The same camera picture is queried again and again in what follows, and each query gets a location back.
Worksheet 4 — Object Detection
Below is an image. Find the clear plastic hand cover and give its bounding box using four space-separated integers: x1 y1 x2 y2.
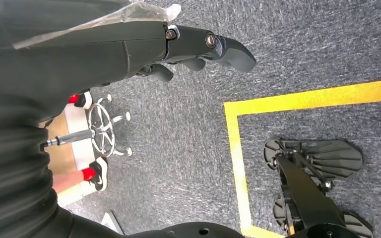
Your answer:
0 0 182 60

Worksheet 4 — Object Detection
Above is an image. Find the chrome office chair base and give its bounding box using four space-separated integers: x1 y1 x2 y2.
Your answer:
41 93 132 158

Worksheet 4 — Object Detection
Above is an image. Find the black robot left leg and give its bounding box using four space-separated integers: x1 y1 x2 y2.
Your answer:
276 154 356 238

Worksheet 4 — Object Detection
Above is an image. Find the black robot body shell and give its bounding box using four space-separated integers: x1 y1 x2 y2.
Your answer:
125 222 246 238

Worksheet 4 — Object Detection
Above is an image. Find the yellow floor tape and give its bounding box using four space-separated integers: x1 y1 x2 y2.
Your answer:
223 77 381 238

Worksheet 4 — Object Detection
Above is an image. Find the grey flat metal piece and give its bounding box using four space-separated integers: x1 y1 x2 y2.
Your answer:
100 211 125 235

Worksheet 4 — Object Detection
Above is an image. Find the person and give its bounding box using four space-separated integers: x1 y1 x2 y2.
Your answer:
52 91 109 194

